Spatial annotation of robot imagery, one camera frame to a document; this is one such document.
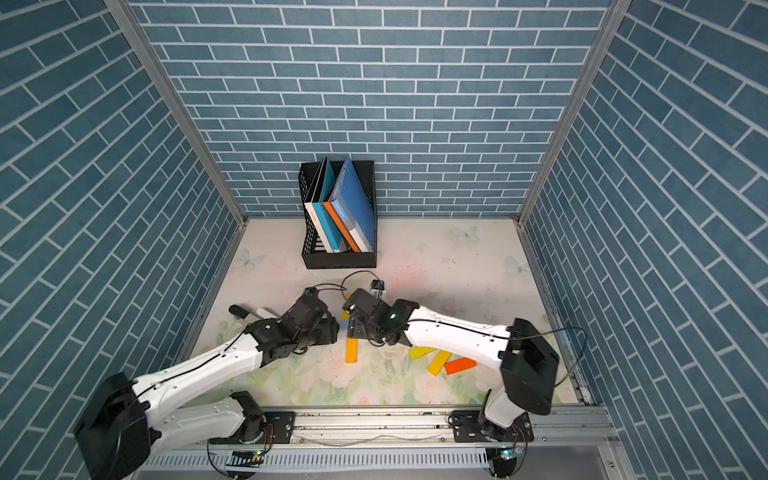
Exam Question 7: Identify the yellow long block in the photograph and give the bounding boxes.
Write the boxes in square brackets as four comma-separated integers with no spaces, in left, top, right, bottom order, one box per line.
[341,293,350,321]

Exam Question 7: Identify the amber orange long block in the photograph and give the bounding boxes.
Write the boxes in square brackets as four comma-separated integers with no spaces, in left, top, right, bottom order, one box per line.
[345,338,358,364]

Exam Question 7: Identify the lime yellow block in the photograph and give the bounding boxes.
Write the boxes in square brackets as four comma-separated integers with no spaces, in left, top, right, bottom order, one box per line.
[408,347,435,360]

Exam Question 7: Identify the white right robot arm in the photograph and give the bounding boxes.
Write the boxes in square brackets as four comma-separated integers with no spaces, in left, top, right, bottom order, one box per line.
[343,289,560,428]

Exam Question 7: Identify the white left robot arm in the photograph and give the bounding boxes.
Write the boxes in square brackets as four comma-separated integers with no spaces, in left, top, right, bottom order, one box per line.
[73,287,339,479]

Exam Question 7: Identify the black white stapler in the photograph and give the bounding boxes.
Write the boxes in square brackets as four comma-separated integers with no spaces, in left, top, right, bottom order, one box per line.
[228,305,277,324]

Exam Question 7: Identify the yellow slanted block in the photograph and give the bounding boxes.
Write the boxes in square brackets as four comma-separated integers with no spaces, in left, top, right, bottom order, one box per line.
[427,350,452,377]

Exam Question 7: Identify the teal book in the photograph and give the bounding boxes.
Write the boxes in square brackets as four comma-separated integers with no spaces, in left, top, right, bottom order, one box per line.
[315,161,345,253]

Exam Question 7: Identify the orange red block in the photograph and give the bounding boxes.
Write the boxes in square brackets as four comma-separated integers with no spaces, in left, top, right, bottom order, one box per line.
[444,358,477,375]

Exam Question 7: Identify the white book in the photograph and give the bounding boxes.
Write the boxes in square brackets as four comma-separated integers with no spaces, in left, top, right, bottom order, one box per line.
[304,158,333,253]

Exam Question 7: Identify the orange book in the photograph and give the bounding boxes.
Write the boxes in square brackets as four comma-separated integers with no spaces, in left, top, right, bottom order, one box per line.
[323,201,361,253]

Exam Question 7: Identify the blue folder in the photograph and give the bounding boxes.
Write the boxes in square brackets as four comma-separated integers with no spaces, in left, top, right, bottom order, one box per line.
[329,158,375,253]

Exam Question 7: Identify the black mesh file holder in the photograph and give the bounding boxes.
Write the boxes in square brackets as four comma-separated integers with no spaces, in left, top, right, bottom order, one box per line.
[299,160,378,269]

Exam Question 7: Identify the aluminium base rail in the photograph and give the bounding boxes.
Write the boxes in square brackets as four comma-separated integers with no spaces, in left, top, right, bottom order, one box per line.
[173,404,619,451]

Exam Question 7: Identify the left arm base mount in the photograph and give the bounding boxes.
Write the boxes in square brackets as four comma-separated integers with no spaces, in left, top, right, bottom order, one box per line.
[210,411,296,447]

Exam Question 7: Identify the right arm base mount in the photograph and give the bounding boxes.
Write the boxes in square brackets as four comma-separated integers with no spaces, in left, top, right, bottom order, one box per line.
[448,409,534,443]

